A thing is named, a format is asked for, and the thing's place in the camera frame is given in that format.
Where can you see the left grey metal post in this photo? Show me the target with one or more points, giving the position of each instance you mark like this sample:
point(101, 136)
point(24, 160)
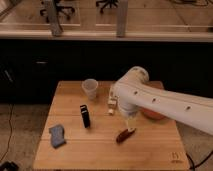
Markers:
point(53, 17)

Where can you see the grey metal post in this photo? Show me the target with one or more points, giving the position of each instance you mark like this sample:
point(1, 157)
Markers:
point(53, 17)
point(121, 18)

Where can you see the right grey metal post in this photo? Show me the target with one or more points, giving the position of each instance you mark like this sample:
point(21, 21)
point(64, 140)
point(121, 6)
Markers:
point(121, 18)

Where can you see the clear plastic cup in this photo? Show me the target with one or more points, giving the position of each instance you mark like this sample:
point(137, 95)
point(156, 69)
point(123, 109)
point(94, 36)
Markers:
point(90, 86)

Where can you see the black eraser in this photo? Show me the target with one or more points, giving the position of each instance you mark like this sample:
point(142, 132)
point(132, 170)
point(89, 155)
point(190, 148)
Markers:
point(85, 116)

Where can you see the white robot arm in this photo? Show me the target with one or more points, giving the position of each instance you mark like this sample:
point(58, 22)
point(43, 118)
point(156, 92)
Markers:
point(133, 93)

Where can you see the orange bowl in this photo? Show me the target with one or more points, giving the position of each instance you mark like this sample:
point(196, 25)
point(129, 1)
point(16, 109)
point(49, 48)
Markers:
point(152, 115)

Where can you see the brown chocolate bar wrapper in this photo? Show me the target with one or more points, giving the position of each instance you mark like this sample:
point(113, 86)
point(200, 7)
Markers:
point(124, 135)

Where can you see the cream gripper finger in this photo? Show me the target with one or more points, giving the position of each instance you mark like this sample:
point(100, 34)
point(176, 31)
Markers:
point(131, 124)

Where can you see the black object floor corner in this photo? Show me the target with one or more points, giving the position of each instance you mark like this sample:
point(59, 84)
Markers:
point(9, 166)

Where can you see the left black office chair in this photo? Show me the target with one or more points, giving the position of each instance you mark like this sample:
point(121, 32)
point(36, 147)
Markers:
point(60, 9)

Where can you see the black office chair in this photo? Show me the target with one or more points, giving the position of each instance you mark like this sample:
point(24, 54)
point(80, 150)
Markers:
point(110, 3)
point(60, 9)

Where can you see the right black office chair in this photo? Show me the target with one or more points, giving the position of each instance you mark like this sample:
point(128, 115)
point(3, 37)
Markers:
point(110, 3)

